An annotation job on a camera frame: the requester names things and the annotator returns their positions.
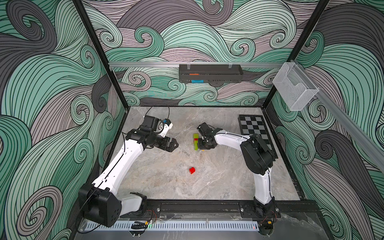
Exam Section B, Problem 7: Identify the large lime 2x4 brick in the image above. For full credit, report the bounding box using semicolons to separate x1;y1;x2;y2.
193;133;199;151

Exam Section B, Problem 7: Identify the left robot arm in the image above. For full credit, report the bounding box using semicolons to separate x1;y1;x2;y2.
79;115;179;227

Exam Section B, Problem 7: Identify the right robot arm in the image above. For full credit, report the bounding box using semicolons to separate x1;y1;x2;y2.
197;123;276;217

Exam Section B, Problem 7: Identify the checkerboard mat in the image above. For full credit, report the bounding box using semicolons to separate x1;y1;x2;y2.
238;115;278;159

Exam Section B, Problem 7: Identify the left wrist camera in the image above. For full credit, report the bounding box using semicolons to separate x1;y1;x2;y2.
158;119;173;138

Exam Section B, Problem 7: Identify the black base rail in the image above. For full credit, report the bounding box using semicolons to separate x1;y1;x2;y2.
80;199;323;219

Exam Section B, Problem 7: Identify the black wall tray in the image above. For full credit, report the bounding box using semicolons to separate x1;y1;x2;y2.
179;65;244;86

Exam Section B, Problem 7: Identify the white slotted cable duct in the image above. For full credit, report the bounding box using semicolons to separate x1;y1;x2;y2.
84;220;259;232

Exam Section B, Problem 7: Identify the aluminium wall rail back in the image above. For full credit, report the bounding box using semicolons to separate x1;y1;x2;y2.
109;61;283;69

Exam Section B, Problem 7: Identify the aluminium wall rail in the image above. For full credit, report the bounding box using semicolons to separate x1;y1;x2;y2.
290;60;384;172
109;61;283;69

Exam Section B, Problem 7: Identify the clear plastic wall bin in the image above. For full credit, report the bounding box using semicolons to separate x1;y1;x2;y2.
273;62;319;112

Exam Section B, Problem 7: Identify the aluminium wall rail right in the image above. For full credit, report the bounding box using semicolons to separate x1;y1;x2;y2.
290;60;384;172

